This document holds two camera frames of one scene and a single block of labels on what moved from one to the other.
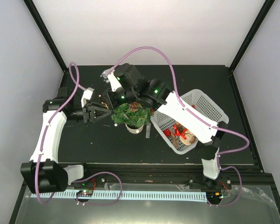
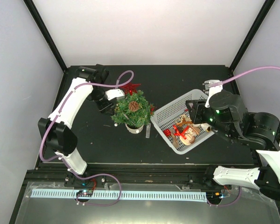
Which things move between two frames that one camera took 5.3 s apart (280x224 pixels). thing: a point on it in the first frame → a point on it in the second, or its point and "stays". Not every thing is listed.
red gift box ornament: x=167 y=132 stays
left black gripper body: x=87 y=113 → x=103 y=107
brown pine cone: x=133 y=106 stays
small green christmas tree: x=134 y=121 stays
